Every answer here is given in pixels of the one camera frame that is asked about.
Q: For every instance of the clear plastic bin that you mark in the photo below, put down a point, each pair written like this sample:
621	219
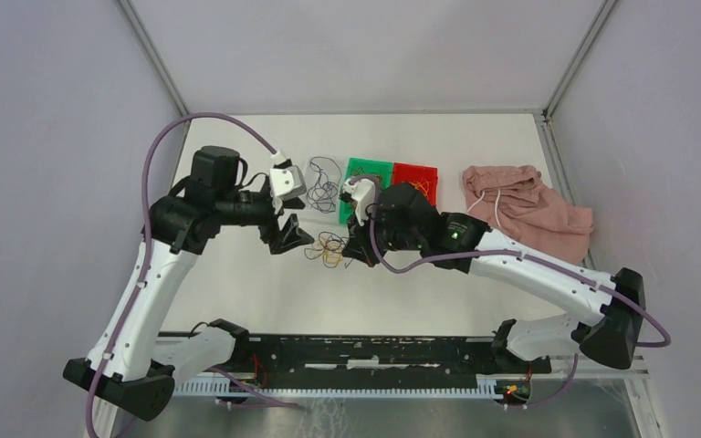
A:
323	176

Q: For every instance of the green plastic bin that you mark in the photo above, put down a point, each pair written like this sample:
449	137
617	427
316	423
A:
357	166

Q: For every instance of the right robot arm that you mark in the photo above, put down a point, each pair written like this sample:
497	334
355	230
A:
602	314

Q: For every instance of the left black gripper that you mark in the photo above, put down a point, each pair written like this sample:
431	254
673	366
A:
289	237

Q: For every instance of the red plastic bin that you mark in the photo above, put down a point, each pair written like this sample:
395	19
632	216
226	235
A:
423	178

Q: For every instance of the pink cloth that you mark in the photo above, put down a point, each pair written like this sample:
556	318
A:
515	201

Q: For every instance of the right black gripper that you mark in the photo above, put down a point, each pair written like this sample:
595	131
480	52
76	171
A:
359	245

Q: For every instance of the white slotted cable duct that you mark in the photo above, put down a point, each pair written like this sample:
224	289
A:
214	385

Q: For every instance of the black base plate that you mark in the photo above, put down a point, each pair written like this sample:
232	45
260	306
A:
334	362

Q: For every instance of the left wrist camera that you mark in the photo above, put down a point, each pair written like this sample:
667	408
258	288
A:
287	183

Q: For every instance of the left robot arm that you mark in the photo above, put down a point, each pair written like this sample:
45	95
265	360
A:
125	368

